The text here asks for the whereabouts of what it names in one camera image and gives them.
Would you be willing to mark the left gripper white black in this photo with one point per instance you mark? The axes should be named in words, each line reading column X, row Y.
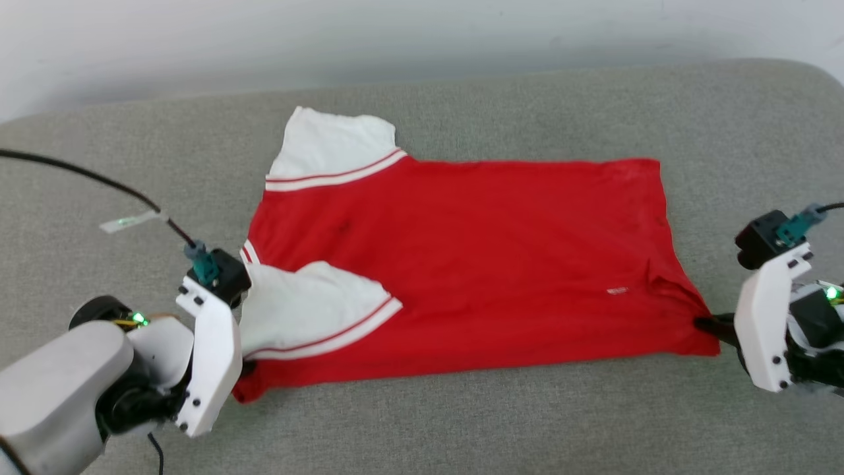
column 214, row 363

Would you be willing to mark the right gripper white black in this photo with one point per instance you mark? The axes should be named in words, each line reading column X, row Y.
column 765, row 323

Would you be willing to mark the red and white t-shirt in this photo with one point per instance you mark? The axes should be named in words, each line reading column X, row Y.
column 494, row 264

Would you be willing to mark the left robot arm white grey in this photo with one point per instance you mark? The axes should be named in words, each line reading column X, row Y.
column 59, row 389

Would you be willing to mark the grey fabric sofa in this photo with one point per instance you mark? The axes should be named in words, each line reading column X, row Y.
column 461, row 429

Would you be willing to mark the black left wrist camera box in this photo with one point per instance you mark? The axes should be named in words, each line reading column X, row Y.
column 232, row 277

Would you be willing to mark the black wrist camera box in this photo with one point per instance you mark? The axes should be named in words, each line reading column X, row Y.
column 758, row 241
column 232, row 277

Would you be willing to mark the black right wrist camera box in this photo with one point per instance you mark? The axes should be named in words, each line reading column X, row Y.
column 758, row 241

